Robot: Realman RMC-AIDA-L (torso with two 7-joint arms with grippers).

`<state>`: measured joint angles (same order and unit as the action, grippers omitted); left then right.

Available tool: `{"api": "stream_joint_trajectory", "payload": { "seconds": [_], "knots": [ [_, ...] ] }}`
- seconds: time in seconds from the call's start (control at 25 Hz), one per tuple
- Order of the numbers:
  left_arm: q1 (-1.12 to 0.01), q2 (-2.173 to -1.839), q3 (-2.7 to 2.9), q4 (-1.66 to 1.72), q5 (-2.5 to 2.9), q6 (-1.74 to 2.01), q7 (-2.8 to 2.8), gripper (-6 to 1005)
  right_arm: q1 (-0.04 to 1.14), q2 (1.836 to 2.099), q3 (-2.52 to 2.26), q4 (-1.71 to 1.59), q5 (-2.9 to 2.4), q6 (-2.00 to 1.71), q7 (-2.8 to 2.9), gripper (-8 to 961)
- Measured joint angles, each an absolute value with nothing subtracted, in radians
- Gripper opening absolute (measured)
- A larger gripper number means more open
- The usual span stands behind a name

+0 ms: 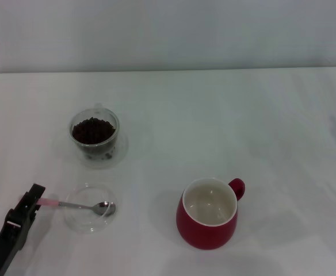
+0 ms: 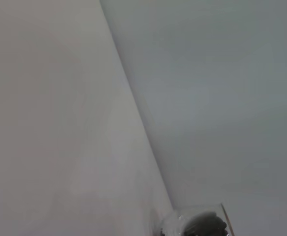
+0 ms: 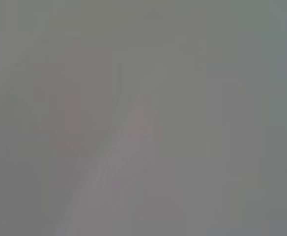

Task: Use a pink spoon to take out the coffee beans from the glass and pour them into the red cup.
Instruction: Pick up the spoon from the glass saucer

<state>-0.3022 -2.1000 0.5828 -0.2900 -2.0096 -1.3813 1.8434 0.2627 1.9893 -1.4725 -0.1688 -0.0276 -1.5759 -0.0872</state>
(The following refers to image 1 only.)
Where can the red mug white inside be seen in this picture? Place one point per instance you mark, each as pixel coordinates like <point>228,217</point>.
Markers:
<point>205,233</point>

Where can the dark coffee beans pile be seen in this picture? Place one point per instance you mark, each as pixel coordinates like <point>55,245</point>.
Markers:
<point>93,130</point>

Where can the double-wall glass cup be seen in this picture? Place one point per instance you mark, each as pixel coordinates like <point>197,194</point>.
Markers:
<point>94,149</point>

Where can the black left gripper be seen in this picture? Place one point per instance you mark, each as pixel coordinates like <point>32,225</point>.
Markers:
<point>9,238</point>

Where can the clear glass lid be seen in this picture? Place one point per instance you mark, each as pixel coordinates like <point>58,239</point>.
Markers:
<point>83,224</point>

